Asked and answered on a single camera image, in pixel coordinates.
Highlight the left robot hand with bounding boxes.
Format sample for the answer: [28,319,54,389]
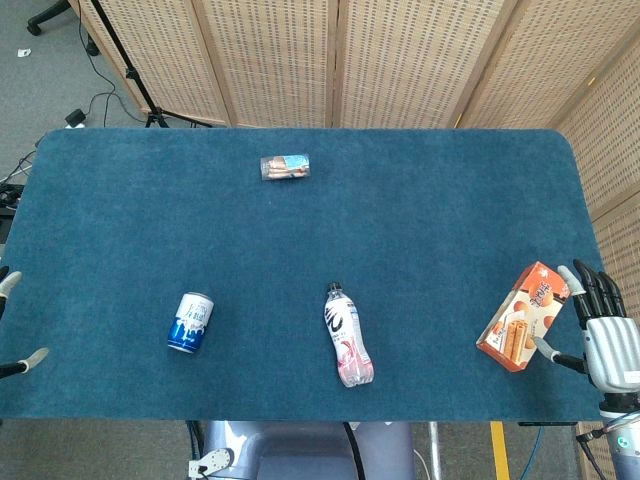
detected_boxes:
[0,266,50,380]

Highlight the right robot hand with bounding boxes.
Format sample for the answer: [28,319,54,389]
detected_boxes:
[532,258,640,395]

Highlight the orange snack box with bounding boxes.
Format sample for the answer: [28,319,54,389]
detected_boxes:
[475,260,572,374]

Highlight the black power strip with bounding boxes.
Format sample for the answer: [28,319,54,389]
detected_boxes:
[0,183,25,217]

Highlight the yellow floor tape strip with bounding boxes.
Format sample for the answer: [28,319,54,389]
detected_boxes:
[489,421,511,480]

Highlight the blue white drink can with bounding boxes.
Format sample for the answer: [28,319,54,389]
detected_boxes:
[166,292,216,355]

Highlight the wicker folding screen panel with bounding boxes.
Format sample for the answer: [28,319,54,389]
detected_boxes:
[457,0,640,131]
[547,33,640,480]
[192,0,341,129]
[69,0,232,127]
[333,0,544,130]

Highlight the metal table leg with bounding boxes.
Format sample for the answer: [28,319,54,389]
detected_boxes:
[428,422,444,480]

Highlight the black tripod stand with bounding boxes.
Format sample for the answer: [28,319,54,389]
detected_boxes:
[89,0,214,129]

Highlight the clear bottle white pink label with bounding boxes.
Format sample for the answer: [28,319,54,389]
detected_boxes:
[323,281,376,389]

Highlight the black office chair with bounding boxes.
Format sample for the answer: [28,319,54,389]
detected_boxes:
[27,0,101,56]

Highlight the blue felt table cover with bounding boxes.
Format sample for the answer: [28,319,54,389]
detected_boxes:
[0,128,632,424]

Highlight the clear plastic biscuit jar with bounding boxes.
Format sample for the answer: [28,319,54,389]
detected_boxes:
[259,153,311,182]

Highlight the grey blue robot torso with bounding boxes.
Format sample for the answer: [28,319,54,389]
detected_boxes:
[198,420,416,480]

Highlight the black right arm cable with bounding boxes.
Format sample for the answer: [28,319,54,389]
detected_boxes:
[574,427,609,480]

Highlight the blue cable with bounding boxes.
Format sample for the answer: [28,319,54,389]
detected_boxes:
[519,424,544,480]

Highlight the thin black floor cable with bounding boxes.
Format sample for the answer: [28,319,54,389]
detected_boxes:
[77,9,149,126]

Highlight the silver metal bracket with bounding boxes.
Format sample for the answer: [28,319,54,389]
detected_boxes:
[187,447,236,479]

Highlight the black torso cable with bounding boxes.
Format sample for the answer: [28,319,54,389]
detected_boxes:
[342,422,364,480]

